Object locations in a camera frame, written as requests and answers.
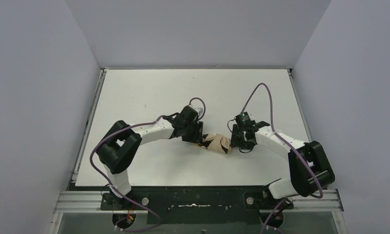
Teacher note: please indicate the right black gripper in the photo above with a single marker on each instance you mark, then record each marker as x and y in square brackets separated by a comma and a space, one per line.
[239, 137]

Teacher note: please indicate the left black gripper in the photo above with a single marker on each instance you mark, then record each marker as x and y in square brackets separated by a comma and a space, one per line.
[194, 133]

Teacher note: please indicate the black and beige umbrella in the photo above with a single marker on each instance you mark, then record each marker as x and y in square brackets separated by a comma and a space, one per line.
[216, 143]

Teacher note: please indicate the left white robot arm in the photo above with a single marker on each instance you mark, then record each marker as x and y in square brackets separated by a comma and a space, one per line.
[119, 146]

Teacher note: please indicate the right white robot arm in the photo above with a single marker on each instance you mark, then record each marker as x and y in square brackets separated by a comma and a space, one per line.
[309, 168]

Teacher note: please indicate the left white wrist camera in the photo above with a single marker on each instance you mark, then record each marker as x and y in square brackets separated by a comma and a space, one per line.
[200, 111]

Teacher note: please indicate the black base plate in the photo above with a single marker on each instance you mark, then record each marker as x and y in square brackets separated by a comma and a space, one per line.
[206, 204]

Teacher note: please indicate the aluminium frame rail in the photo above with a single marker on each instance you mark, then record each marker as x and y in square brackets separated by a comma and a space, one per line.
[88, 202]

